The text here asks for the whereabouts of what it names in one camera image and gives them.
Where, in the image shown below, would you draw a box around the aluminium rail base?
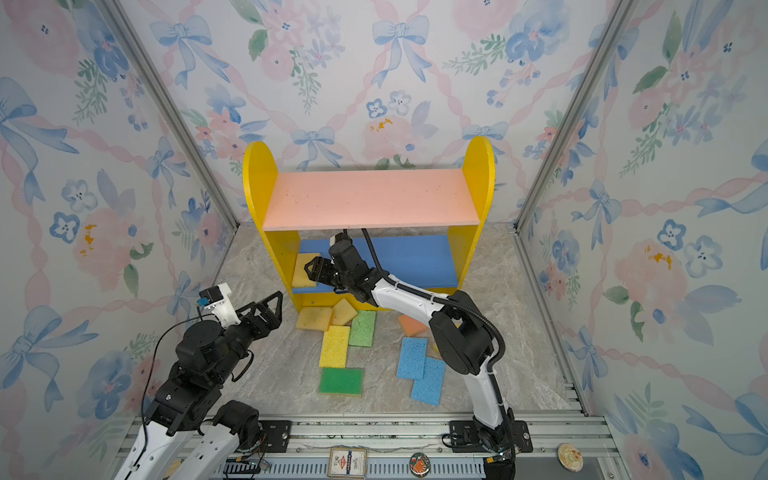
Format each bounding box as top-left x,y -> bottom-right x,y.
110,404 -> 631,480

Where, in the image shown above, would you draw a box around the round dark badge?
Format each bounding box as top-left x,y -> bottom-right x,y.
408,452 -> 431,478

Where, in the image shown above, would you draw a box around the light green sponge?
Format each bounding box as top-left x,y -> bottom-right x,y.
348,310 -> 376,348

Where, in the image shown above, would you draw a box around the square printed card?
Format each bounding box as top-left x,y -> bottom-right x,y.
327,447 -> 368,479

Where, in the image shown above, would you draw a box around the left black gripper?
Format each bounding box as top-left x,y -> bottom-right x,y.
209,290 -> 280,388

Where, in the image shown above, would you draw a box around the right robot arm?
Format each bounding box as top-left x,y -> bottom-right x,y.
298,231 -> 514,453

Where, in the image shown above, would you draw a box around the orange pink sponge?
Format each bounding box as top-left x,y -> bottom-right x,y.
398,315 -> 429,337

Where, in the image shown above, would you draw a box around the pale yellow sponge orange back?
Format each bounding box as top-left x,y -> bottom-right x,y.
330,298 -> 358,326

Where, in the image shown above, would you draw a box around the blue sponge lower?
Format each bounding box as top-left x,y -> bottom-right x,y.
411,357 -> 446,406

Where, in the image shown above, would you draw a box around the dark green sponge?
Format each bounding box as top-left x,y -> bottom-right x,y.
318,368 -> 364,396

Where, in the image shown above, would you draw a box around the round beige disc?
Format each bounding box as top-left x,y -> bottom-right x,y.
557,443 -> 584,473

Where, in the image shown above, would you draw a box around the blue sponge upper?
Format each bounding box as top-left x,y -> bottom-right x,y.
397,337 -> 428,380

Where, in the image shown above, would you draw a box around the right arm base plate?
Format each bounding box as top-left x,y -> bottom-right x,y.
442,420 -> 534,455

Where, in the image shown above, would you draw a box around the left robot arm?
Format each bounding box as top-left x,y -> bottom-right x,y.
115,284 -> 292,479

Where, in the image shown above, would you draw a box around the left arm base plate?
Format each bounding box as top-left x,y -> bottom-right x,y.
235,419 -> 293,454

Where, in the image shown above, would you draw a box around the bright yellow sponge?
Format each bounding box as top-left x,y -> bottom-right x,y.
319,325 -> 351,369

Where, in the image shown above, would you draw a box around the blue sponge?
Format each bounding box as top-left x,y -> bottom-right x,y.
397,337 -> 428,380
411,357 -> 446,406

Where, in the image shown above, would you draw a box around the yellow shelf pink blue boards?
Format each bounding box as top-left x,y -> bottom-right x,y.
243,137 -> 496,309

